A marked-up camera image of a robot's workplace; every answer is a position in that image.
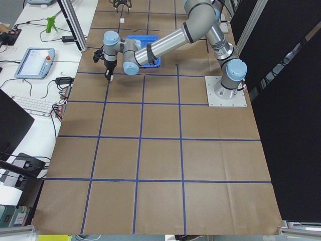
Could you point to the brown paper table cover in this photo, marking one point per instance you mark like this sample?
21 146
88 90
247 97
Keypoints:
145 154

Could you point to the black monitor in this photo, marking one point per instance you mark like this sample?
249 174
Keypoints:
15 123

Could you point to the green clamp tool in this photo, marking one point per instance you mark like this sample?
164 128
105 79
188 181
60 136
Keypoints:
51 24

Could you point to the black power adapter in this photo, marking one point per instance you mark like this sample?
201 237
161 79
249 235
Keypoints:
67 39

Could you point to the white keyboard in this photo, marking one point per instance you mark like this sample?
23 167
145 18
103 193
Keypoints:
34 106

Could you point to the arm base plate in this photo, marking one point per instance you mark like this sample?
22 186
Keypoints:
218 96
224 27

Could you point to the blue plastic tray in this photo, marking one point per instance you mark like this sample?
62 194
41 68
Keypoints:
142 41

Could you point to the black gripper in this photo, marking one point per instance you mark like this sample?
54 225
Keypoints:
109 64
122 3

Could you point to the aluminium frame post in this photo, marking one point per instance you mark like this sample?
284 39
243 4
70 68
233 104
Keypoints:
73 23

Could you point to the teach pendant tablet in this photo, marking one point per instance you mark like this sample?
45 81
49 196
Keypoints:
36 63

